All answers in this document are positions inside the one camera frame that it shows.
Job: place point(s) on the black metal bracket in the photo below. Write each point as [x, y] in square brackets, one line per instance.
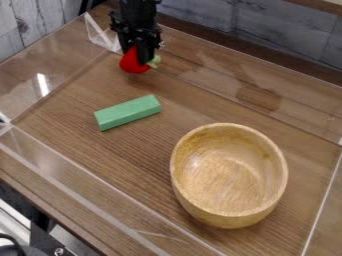
[45, 243]

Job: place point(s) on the red plush fruit green leaf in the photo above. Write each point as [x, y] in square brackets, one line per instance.
[129, 65]

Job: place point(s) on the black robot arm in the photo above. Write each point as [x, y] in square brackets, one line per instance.
[133, 5]

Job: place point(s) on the clear acrylic tray enclosure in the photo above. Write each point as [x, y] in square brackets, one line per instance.
[101, 181]

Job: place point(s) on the green rectangular block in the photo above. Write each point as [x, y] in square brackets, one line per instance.
[127, 112]

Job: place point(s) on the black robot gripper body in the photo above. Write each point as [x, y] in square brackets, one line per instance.
[139, 22]

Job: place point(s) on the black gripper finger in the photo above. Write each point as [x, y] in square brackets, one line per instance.
[145, 49]
[127, 40]

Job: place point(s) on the wooden bowl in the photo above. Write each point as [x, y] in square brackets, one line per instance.
[228, 175]

